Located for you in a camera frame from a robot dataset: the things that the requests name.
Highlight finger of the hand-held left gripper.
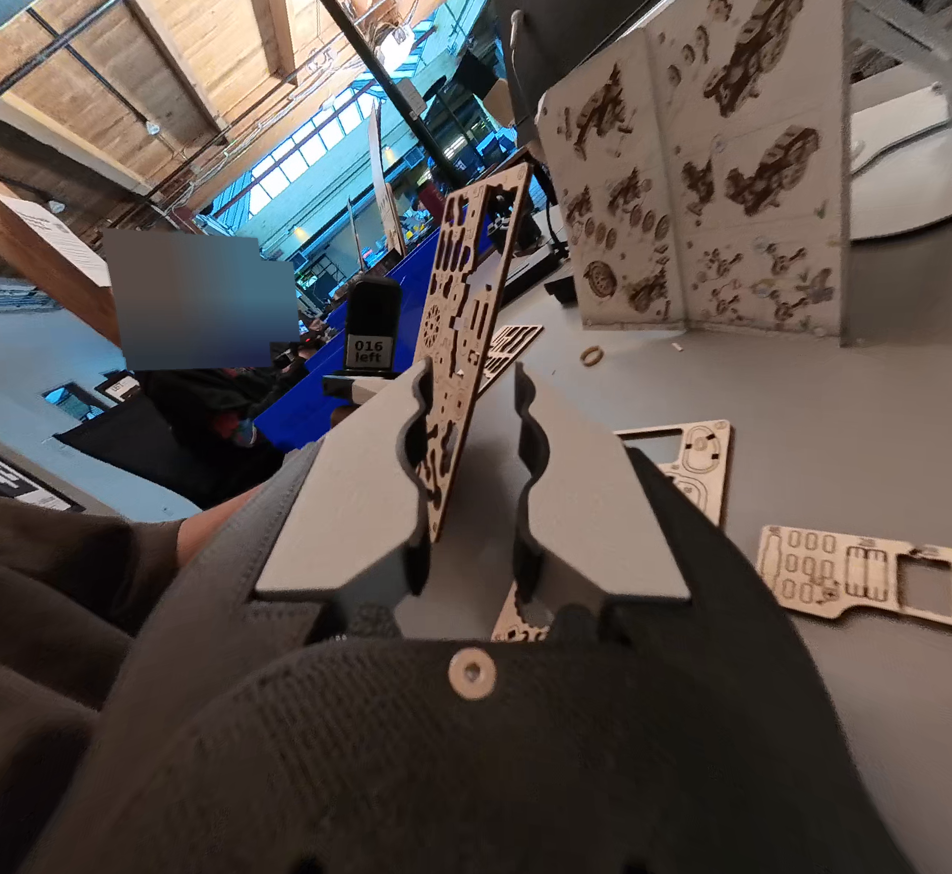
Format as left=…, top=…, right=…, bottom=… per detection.
left=323, top=374, right=397, bottom=403

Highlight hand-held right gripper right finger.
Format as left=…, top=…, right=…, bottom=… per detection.
left=512, top=361, right=693, bottom=618

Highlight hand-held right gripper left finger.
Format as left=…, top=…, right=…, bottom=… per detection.
left=253, top=357, right=436, bottom=615

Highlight wooden puzzle sheet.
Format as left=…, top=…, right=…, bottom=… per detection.
left=426, top=162, right=534, bottom=545
left=476, top=324, right=545, bottom=395
left=491, top=580, right=555, bottom=643

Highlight person's left forearm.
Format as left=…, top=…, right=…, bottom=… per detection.
left=177, top=483, right=287, bottom=566

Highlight black desk device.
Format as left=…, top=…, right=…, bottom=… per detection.
left=494, top=190, right=577, bottom=306

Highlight grey desk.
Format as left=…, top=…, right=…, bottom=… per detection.
left=320, top=220, right=952, bottom=874

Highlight blue table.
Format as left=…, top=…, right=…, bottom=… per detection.
left=253, top=223, right=492, bottom=453

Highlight wooden puzzle sheet oval parts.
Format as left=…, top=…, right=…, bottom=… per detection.
left=616, top=419, right=733, bottom=527

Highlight wooden puzzle sheet slotted parts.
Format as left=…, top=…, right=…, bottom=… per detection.
left=755, top=524, right=952, bottom=627

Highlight black boom pole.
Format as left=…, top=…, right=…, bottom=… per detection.
left=201, top=0, right=470, bottom=183

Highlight laser-cut plywood parts sheets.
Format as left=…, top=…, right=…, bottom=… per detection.
left=535, top=0, right=854, bottom=349

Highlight white paper sign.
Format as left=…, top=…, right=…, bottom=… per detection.
left=0, top=196, right=113, bottom=288

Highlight white monitor stand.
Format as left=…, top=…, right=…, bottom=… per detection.
left=848, top=0, right=952, bottom=243

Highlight white cable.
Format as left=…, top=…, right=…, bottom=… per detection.
left=509, top=10, right=525, bottom=127

